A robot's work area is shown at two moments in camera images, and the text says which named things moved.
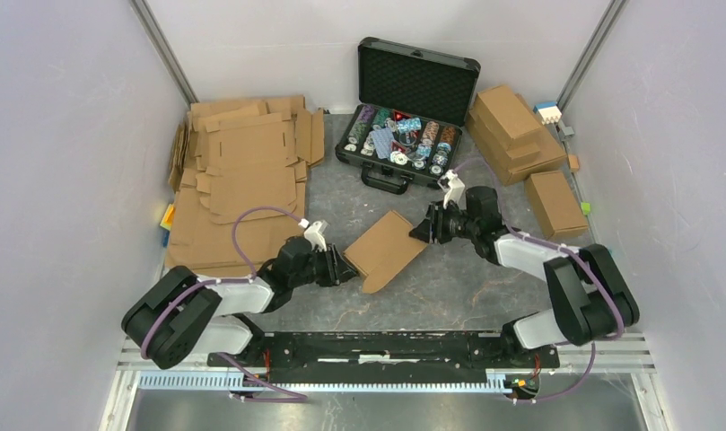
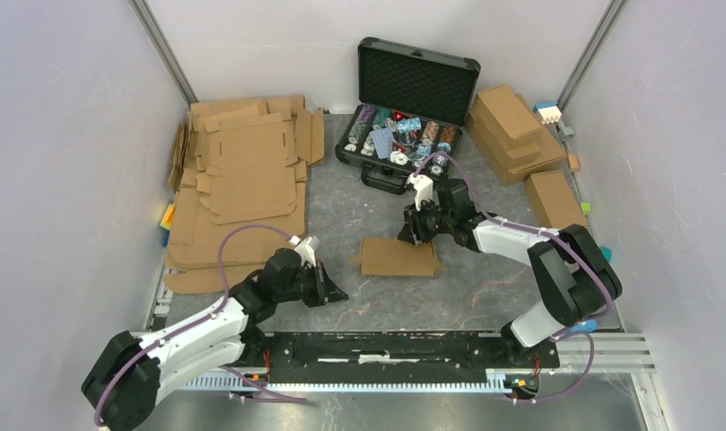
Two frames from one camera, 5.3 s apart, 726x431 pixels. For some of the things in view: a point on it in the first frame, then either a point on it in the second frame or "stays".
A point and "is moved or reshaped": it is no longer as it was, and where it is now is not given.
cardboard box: (381, 250) is moved or reshaped
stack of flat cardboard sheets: (236, 173) stays
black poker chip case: (414, 103) stays
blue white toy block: (549, 112) stays
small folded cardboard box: (558, 207) stays
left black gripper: (336, 269) -> (325, 289)
